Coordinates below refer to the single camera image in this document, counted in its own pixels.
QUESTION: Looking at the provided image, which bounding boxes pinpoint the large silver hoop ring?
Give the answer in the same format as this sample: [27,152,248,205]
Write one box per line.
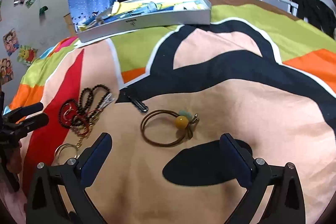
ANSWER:
[53,143,79,166]

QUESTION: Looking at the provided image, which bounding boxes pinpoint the black bead necklace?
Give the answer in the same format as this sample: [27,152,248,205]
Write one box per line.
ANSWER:
[58,84,112,130]

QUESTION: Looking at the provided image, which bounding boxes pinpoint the gold chain necklace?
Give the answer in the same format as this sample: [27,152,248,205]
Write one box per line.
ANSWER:
[75,116,100,151]

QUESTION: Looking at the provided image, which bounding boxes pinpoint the white silver hair clip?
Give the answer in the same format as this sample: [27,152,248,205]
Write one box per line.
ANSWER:
[98,93,115,110]

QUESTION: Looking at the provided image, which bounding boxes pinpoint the black hair clip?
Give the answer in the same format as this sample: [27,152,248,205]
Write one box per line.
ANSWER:
[122,91,149,114]

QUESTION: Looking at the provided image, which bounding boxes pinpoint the brown hair tie yellow bead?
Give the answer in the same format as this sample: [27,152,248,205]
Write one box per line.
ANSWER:
[140,109,199,147]

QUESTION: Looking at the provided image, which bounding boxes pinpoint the person left hand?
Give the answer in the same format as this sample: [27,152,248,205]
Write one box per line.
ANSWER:
[5,142,22,174]

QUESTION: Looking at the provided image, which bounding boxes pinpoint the cartoon family poster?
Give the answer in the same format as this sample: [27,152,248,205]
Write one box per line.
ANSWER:
[0,58,14,85]

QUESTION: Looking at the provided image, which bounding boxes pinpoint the small silver rings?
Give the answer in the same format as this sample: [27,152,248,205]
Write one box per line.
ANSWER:
[63,105,76,119]

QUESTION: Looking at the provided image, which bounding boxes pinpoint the winnie pooh poster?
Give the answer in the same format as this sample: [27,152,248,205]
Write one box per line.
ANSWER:
[17,45,38,67]

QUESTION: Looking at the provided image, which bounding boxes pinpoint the anime characters poster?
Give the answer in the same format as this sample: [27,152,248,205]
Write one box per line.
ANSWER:
[3,29,20,56]

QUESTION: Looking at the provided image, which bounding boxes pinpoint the colourful cartoon bedsheet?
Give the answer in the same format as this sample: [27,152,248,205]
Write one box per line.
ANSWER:
[1,0,335,223]

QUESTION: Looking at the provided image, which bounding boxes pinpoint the grey shallow box tray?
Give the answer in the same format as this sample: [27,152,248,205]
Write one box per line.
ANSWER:
[77,0,211,46]

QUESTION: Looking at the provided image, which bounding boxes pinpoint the black clothes pile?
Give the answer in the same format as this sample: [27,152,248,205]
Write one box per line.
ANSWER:
[292,0,335,38]

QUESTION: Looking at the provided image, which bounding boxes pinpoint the white storage box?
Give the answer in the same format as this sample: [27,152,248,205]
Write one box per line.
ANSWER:
[262,0,298,16]

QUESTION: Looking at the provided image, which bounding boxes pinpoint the red string bracelet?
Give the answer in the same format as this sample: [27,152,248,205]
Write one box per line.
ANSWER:
[63,101,103,132]

